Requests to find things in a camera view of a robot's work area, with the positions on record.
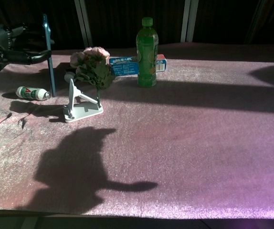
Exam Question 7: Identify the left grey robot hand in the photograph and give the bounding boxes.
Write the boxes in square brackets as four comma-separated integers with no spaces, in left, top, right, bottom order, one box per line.
[0,22,55,83]

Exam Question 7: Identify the black smartphone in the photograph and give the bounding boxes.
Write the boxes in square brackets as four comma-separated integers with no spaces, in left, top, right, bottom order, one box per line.
[42,13,57,98]

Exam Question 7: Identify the white folding phone stand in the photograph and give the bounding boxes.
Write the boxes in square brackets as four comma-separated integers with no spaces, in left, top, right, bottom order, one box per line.
[63,78,104,124]

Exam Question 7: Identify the small white milk bottle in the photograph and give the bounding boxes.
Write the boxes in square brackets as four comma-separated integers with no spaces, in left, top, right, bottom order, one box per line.
[16,86,52,101]

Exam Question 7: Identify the dark brown curtain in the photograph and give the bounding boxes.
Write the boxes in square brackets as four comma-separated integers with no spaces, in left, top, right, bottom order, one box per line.
[0,0,84,52]
[192,0,274,45]
[86,0,188,49]

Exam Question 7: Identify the pink artificial flower bouquet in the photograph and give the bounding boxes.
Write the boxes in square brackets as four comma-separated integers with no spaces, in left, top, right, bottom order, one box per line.
[69,46,116,107]

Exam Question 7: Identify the blue cookie package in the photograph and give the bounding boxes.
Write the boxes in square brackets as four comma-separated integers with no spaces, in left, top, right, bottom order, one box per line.
[109,54,168,77]

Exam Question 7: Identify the green drink bottle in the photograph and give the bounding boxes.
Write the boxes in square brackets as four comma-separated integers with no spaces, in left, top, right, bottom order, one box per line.
[136,17,159,88]

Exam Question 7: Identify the pink tablecloth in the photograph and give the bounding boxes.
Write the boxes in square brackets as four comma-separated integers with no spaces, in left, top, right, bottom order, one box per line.
[0,42,274,220]

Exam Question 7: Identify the grey window frame post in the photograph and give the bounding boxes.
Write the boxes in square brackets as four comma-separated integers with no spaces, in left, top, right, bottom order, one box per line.
[74,0,94,48]
[180,0,199,43]

